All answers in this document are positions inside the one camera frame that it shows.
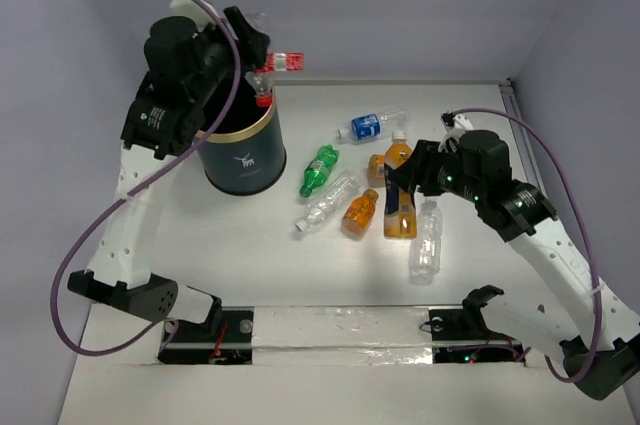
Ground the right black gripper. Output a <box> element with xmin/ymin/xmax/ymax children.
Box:
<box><xmin>387</xmin><ymin>138</ymin><xmax>485</xmax><ymax>203</ymax></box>

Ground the red label cola bottle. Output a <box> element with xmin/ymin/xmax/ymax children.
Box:
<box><xmin>243</xmin><ymin>12</ymin><xmax>306</xmax><ymax>109</ymax></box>

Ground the tall orange blue tea bottle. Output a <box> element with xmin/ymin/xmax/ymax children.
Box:
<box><xmin>383</xmin><ymin>130</ymin><xmax>417</xmax><ymax>239</ymax></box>

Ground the small orange floral bottle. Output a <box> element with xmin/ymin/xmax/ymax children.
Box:
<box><xmin>341</xmin><ymin>188</ymin><xmax>379</xmax><ymax>236</ymax></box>

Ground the clear crushed bottle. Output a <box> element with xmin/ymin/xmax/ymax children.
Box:
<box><xmin>409</xmin><ymin>199</ymin><xmax>443</xmax><ymax>285</ymax></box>

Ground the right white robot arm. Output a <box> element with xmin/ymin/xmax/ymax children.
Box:
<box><xmin>386</xmin><ymin>130</ymin><xmax>639</xmax><ymax>401</ymax></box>

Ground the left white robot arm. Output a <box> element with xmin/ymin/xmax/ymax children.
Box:
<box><xmin>67</xmin><ymin>6</ymin><xmax>270</xmax><ymax>340</ymax></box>

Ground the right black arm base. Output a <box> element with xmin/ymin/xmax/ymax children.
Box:
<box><xmin>419</xmin><ymin>285</ymin><xmax>528</xmax><ymax>365</ymax></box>

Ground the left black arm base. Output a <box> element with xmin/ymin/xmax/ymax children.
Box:
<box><xmin>157</xmin><ymin>307</ymin><xmax>254</xmax><ymax>365</ymax></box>

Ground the dark bin with gold rim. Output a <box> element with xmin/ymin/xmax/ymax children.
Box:
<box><xmin>197</xmin><ymin>79</ymin><xmax>287</xmax><ymax>196</ymax></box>

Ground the small orange bottle barcode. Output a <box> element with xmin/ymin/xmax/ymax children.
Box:
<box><xmin>367</xmin><ymin>154</ymin><xmax>385</xmax><ymax>187</ymax></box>

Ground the blue label water bottle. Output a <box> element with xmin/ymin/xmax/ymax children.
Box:
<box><xmin>336</xmin><ymin>109</ymin><xmax>410</xmax><ymax>143</ymax></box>

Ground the clear bottle white cap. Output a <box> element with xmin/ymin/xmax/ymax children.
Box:
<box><xmin>294</xmin><ymin>170</ymin><xmax>362</xmax><ymax>233</ymax></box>

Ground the green plastic bottle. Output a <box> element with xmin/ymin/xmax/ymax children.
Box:
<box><xmin>299</xmin><ymin>145</ymin><xmax>340</xmax><ymax>198</ymax></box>

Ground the silver foil tape strip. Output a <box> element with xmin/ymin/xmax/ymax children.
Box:
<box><xmin>251</xmin><ymin>306</ymin><xmax>433</xmax><ymax>366</ymax></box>

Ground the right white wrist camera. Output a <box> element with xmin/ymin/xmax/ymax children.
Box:
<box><xmin>438</xmin><ymin>112</ymin><xmax>474</xmax><ymax>153</ymax></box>

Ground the metal rail at table edge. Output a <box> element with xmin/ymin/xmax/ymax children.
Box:
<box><xmin>498</xmin><ymin>79</ymin><xmax>546</xmax><ymax>193</ymax></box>

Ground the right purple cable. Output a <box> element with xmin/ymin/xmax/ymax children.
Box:
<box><xmin>444</xmin><ymin>107</ymin><xmax>601</xmax><ymax>384</ymax></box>

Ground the purple cable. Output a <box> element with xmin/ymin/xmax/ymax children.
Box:
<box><xmin>49</xmin><ymin>0</ymin><xmax>246</xmax><ymax>357</ymax></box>
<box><xmin>444</xmin><ymin>107</ymin><xmax>601</xmax><ymax>384</ymax></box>

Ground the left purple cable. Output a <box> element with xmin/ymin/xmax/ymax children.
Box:
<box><xmin>49</xmin><ymin>0</ymin><xmax>246</xmax><ymax>357</ymax></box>

